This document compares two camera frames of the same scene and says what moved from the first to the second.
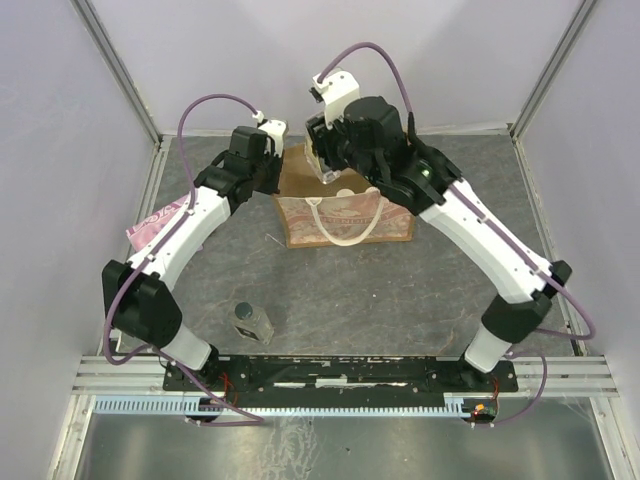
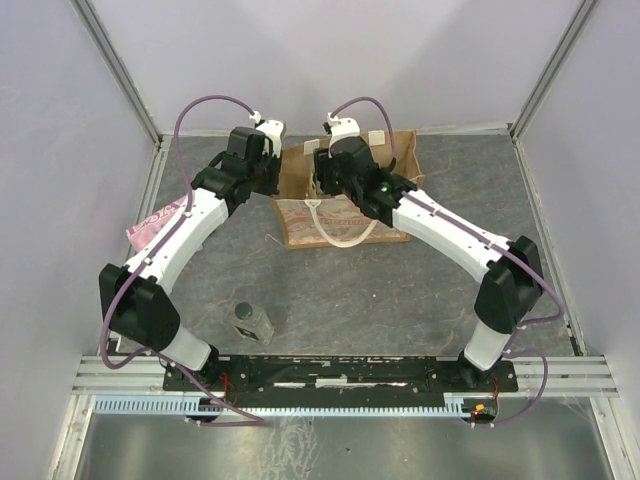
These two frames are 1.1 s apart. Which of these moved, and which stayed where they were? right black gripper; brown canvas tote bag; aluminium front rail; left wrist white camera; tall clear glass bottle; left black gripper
Moved: tall clear glass bottle; right black gripper
Stayed: brown canvas tote bag; left black gripper; aluminium front rail; left wrist white camera
